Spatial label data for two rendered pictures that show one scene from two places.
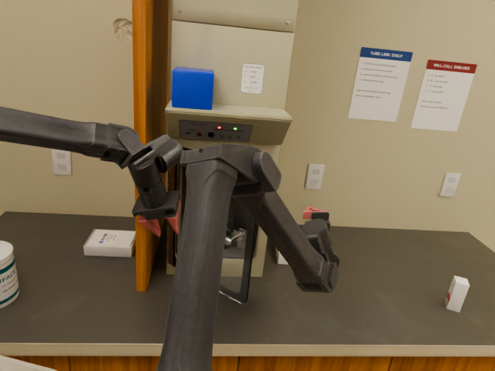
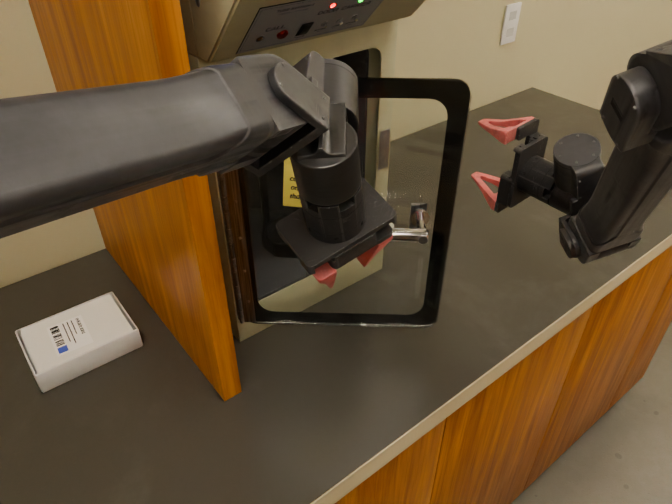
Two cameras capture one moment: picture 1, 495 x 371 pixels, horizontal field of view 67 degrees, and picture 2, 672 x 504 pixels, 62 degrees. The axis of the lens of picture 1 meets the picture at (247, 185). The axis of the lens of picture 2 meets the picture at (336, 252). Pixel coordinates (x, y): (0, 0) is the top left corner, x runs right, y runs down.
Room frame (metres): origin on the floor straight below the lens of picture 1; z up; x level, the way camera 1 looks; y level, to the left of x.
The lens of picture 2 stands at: (0.39, 0.43, 1.62)
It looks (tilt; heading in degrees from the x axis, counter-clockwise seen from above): 37 degrees down; 329
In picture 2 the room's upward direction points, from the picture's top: straight up
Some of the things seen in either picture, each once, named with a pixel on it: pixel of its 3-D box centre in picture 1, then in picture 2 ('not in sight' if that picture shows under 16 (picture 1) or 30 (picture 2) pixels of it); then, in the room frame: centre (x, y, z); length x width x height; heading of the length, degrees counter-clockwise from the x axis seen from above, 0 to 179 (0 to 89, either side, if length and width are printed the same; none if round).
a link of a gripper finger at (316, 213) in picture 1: (312, 218); (503, 139); (0.92, -0.19, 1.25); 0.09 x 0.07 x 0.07; 8
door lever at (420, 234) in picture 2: (222, 234); (395, 227); (0.87, 0.05, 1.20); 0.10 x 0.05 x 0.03; 57
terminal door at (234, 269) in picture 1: (208, 224); (340, 220); (0.93, 0.10, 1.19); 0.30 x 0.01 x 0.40; 57
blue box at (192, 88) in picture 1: (193, 87); not in sight; (0.97, 0.16, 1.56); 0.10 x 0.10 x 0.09; 7
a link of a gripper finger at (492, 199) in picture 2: not in sight; (497, 178); (0.92, -0.19, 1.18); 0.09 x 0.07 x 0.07; 8
